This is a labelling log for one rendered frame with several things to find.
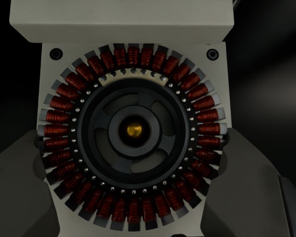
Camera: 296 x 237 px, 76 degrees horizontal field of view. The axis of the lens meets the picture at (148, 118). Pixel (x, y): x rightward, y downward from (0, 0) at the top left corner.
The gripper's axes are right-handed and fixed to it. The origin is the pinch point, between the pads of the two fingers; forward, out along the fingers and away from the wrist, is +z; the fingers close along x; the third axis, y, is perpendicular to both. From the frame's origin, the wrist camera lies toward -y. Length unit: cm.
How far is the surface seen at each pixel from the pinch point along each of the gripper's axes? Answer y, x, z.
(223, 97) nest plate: -1.0, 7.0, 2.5
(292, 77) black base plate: -2.0, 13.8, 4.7
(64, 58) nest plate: -3.7, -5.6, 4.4
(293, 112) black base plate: 0.5, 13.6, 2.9
